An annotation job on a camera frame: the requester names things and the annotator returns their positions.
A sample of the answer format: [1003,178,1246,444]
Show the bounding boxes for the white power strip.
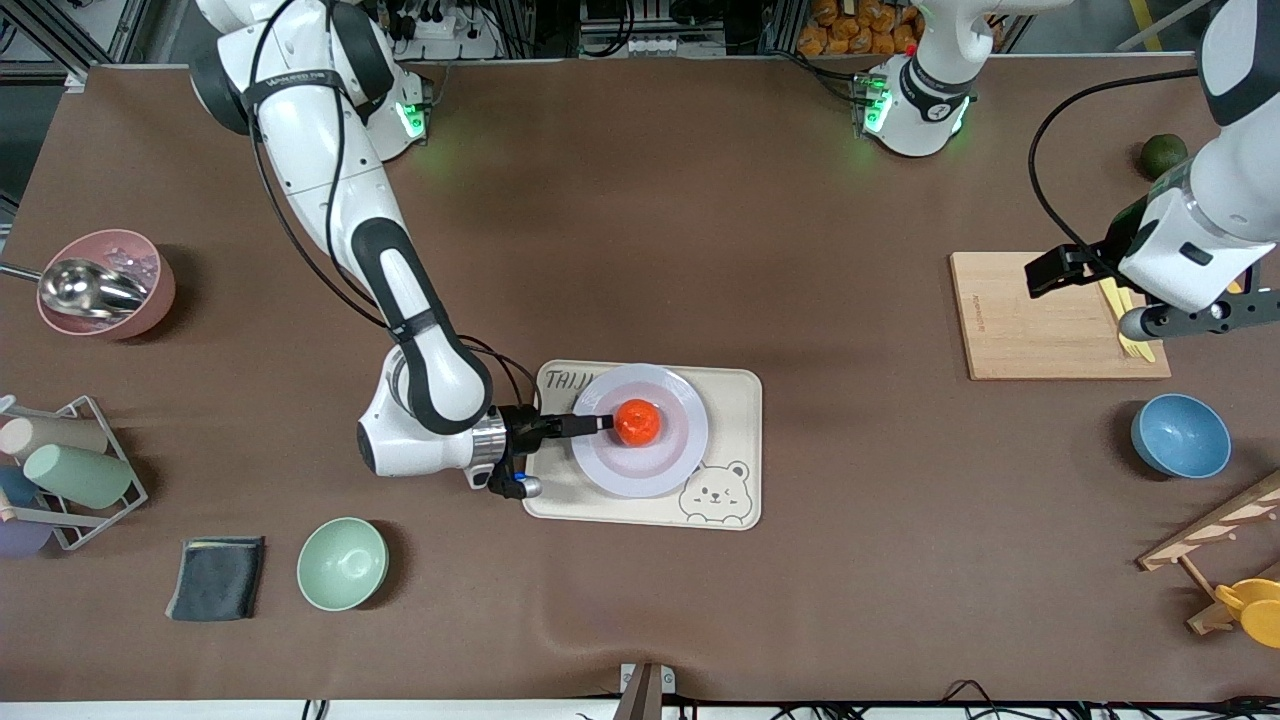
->
[385,0,501,61]

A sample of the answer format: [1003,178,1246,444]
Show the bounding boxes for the pink bowl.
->
[36,229,177,341]

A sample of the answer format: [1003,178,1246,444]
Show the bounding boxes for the dark grey folded cloth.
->
[165,536,267,623]

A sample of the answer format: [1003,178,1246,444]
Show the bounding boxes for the mint green cup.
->
[23,443,135,510]

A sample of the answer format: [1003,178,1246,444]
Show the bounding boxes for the wooden cutting board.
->
[948,250,1173,382]

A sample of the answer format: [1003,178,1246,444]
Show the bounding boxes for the orange fruit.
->
[613,398,663,448]

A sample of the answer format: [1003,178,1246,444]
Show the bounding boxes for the wooden drying rack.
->
[1137,470,1280,636]

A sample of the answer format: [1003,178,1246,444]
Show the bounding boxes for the clear ice cubes pile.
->
[100,243,161,291]

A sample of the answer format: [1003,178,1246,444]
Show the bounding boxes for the yellow plastic fork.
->
[1098,278,1141,359]

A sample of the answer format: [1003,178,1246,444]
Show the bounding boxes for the aluminium frame profile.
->
[0,0,153,93]

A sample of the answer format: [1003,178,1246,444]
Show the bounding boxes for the orange toy bread pile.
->
[797,0,926,57]

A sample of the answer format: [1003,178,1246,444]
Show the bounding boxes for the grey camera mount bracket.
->
[612,662,677,720]

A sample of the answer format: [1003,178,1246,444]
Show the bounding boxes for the beige cup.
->
[0,415,109,463]

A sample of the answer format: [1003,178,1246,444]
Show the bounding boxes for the pale lilac round plate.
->
[570,364,710,499]

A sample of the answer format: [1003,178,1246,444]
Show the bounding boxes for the yellow mug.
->
[1215,578,1280,649]

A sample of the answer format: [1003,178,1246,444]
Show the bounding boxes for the mint green bowl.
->
[296,517,389,612]

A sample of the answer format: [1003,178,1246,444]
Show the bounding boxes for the cream bear print tray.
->
[521,359,764,531]

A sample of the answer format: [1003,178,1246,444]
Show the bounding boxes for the dark green lime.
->
[1141,133,1190,182]

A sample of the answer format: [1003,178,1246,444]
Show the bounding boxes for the metal scoop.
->
[0,259,151,321]

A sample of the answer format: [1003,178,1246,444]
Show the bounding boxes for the purple cup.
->
[0,515,53,558]

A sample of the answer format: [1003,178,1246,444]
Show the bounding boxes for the blue bowl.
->
[1131,393,1233,480]

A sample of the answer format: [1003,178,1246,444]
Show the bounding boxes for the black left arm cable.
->
[1028,66,1201,266]

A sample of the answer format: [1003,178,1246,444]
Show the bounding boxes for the grey wire cup rack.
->
[0,395,149,552]

